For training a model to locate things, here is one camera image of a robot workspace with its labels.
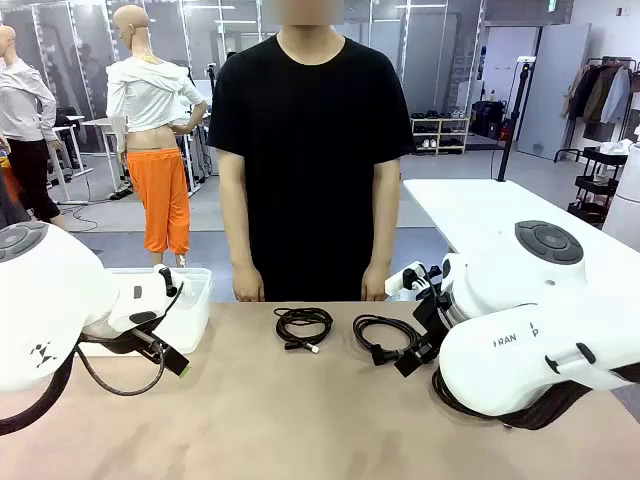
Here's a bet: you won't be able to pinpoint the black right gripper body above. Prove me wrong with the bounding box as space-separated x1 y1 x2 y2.
413 292 454 349

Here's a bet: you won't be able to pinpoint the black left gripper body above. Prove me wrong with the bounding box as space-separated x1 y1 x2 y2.
79 327 166 356

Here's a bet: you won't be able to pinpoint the black power cable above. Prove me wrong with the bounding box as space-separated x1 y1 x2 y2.
352 313 426 366

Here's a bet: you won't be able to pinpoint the person's left forearm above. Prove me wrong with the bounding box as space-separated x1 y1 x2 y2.
363 189 401 271

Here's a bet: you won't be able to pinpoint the person's right forearm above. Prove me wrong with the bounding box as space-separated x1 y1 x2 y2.
218 189 264 274

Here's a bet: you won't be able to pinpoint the person's left hand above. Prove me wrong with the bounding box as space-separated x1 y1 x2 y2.
360 265 392 302

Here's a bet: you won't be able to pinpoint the person's right hand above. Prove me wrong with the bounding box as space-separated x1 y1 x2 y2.
232 268 266 303

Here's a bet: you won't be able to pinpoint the clear plastic storage container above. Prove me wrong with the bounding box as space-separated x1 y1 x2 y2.
79 267 214 357

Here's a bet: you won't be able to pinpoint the white table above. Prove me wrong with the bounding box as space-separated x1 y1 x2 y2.
402 178 640 291

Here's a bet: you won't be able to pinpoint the orange pants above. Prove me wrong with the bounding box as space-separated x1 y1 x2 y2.
125 147 192 255

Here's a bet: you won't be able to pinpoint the wooden shoe rack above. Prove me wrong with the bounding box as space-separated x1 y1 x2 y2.
409 115 471 155

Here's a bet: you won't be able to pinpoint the black pants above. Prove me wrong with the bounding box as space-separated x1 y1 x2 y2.
4 137 61 224

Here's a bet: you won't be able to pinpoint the black bags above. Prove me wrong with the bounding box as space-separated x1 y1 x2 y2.
470 99 511 140

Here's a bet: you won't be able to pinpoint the black utility cart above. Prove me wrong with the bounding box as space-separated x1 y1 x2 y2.
567 146 630 226

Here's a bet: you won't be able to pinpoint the person in black t-shirt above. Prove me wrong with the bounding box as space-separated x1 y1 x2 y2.
206 0 417 303

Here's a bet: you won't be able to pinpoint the black stand pole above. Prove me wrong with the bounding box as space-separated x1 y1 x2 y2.
494 55 537 182

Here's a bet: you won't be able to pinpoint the black clothes rack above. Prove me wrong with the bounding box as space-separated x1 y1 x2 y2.
553 55 640 164

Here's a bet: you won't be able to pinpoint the white desk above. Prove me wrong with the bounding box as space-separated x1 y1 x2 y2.
49 113 96 204
79 112 211 196

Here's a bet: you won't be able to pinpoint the white rounded machine housing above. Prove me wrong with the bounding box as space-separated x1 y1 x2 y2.
602 142 640 236

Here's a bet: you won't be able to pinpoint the white hooded top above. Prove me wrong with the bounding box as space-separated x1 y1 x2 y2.
105 55 206 154

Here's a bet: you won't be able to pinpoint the light grey shirt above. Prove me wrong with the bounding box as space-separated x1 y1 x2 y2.
0 57 59 144

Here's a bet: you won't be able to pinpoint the beige coat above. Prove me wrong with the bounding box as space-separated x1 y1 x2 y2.
562 64 591 121

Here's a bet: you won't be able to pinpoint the dark brown coat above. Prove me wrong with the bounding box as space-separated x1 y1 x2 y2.
582 64 619 124

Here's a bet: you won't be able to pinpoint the light grey coat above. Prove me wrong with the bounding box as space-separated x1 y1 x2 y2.
599 65 632 125

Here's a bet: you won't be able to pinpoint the beige mannequin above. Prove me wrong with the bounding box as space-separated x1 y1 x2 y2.
0 24 64 231
105 4 209 269

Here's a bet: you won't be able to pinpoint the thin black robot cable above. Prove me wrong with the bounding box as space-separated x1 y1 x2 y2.
73 342 169 397

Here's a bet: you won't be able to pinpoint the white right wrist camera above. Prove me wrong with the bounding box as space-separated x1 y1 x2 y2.
383 260 441 301

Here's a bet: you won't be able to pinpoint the black cable silver-tipped plug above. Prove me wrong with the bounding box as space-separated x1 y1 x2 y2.
273 306 335 354

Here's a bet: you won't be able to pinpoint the thick black right arm hose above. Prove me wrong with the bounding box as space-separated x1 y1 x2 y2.
432 367 640 431

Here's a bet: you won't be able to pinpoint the thick black arm hose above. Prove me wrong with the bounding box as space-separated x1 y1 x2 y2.
0 354 76 437
432 367 640 431

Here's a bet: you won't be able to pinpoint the thick black left arm hose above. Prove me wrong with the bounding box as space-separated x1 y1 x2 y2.
0 354 76 437

